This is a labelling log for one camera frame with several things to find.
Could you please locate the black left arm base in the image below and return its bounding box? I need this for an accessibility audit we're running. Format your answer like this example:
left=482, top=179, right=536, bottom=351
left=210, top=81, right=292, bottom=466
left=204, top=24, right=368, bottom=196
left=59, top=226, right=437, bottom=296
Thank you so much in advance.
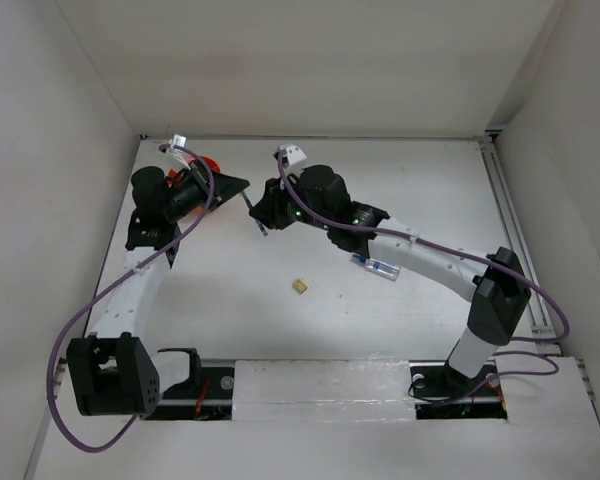
left=143, top=348, right=236, bottom=422

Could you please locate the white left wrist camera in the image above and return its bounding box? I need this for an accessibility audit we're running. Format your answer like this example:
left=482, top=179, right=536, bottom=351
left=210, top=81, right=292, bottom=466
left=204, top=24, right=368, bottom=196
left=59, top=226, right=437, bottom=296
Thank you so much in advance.
left=158, top=134, right=195, bottom=170

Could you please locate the aluminium side rail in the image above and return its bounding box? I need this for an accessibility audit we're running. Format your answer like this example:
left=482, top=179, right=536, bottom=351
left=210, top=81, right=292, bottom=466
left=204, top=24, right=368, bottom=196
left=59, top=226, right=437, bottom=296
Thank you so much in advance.
left=483, top=130, right=596, bottom=401

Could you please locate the yellow rubber eraser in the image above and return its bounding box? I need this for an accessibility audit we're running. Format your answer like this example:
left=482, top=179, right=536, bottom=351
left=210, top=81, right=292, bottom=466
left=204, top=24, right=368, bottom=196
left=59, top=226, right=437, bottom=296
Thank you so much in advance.
left=292, top=279, right=308, bottom=294

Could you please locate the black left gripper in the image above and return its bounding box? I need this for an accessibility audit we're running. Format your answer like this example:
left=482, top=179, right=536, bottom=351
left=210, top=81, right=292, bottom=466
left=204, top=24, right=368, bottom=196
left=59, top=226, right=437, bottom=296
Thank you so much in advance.
left=164, top=159, right=248, bottom=222

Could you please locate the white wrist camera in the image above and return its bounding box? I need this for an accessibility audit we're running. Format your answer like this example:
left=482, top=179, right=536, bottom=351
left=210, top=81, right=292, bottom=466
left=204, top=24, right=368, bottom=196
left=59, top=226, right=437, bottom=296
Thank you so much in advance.
left=158, top=134, right=195, bottom=170
left=273, top=144, right=307, bottom=169

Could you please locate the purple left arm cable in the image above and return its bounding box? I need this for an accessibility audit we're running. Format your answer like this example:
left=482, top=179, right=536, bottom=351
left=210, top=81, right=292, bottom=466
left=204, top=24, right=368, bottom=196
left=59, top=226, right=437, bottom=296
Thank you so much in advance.
left=46, top=142, right=216, bottom=455

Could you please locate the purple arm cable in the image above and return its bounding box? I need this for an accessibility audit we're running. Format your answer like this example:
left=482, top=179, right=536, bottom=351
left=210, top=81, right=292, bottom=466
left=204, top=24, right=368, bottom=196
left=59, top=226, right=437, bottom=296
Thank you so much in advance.
left=46, top=142, right=216, bottom=455
left=277, top=152, right=571, bottom=406

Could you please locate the orange ribbed round container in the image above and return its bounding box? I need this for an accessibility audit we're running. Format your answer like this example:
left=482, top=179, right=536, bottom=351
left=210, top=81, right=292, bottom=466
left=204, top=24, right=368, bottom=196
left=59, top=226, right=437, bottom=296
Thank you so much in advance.
left=164, top=155, right=222, bottom=221

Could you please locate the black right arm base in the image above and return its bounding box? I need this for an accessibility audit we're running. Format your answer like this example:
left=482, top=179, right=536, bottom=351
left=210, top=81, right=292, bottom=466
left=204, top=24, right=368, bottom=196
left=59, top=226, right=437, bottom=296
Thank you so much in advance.
left=408, top=360, right=507, bottom=420

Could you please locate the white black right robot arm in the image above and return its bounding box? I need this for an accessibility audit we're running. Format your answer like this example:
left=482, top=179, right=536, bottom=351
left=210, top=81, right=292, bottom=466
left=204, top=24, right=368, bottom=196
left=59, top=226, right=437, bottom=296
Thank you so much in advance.
left=249, top=165, right=530, bottom=394

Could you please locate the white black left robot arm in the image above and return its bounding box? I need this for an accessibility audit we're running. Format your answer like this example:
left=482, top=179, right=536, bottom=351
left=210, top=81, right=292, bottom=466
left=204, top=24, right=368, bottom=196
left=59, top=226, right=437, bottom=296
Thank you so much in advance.
left=66, top=166, right=250, bottom=417

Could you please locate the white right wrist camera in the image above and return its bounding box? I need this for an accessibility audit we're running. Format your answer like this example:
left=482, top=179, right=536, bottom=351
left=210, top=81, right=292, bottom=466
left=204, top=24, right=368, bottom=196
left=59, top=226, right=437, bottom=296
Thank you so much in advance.
left=273, top=144, right=307, bottom=169

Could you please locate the green gel pen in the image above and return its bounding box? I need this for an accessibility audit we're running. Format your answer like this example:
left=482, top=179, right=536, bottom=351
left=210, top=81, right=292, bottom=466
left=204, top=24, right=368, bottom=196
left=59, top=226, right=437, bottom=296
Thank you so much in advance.
left=240, top=189, right=270, bottom=240

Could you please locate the white foam block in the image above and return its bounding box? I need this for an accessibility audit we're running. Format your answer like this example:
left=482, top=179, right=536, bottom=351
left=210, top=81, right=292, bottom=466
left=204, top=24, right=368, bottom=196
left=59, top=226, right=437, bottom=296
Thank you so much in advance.
left=232, top=359, right=416, bottom=423

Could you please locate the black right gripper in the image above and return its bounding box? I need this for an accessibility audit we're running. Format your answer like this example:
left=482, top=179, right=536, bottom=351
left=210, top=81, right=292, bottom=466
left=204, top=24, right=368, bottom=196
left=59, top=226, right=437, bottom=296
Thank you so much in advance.
left=247, top=171, right=333, bottom=231

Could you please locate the clear blue-capped glue bottle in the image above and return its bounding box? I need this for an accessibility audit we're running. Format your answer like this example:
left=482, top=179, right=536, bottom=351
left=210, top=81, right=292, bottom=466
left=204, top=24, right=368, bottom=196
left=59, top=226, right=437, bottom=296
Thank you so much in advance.
left=351, top=253, right=400, bottom=281

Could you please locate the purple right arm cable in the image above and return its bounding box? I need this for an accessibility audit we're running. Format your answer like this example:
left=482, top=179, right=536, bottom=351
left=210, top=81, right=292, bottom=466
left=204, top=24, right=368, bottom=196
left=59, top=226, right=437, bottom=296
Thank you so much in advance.
left=277, top=152, right=571, bottom=406

